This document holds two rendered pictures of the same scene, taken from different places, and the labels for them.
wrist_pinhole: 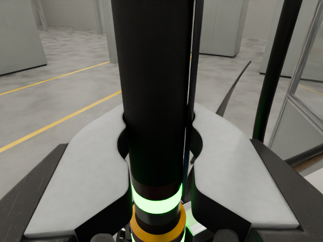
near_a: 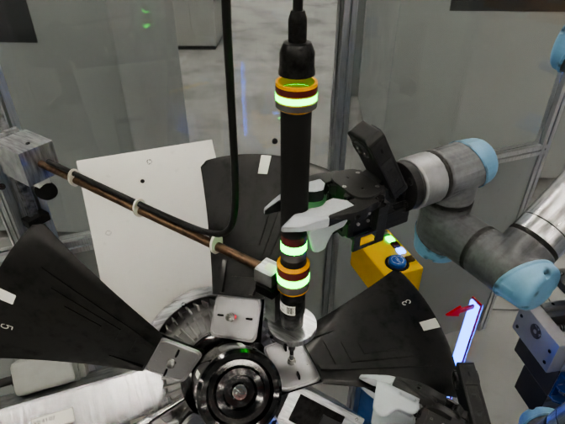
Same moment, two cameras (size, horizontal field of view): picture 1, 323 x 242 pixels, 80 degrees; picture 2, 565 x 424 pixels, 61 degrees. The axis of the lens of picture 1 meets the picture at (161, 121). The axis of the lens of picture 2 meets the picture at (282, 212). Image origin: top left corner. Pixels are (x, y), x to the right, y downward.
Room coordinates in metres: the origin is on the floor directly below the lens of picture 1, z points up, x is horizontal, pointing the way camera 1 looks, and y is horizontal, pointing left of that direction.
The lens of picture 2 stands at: (0.33, 0.41, 1.79)
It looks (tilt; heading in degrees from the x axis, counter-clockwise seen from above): 35 degrees down; 241
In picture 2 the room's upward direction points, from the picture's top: straight up
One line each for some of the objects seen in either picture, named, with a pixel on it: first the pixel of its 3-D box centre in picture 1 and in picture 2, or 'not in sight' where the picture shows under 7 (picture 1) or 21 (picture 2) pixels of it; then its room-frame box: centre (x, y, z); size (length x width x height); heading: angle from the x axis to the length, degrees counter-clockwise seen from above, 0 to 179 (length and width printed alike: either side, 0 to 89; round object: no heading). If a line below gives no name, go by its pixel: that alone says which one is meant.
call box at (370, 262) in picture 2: not in sight; (384, 267); (-0.31, -0.24, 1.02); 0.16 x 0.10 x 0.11; 82
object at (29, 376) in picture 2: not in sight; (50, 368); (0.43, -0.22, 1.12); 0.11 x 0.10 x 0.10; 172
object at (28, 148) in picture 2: not in sight; (25, 156); (0.37, -0.56, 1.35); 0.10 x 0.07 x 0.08; 117
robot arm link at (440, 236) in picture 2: not in sight; (449, 229); (-0.19, 0.01, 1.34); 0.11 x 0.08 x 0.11; 92
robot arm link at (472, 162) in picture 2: not in sight; (455, 170); (-0.19, -0.01, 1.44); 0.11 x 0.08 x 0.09; 2
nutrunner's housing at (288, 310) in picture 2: not in sight; (293, 212); (0.09, 0.00, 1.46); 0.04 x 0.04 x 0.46
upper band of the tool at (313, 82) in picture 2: not in sight; (296, 94); (0.09, 0.00, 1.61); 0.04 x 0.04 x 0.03
